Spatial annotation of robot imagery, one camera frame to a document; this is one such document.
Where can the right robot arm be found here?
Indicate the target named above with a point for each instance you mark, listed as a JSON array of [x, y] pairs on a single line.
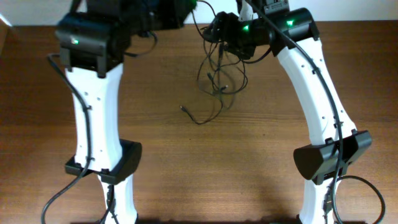
[[294, 39]]

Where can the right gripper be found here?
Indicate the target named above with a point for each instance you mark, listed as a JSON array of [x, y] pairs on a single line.
[[232, 21]]

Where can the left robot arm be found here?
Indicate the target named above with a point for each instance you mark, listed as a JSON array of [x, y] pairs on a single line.
[[93, 45]]

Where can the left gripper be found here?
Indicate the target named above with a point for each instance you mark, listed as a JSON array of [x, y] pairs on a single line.
[[175, 13]]

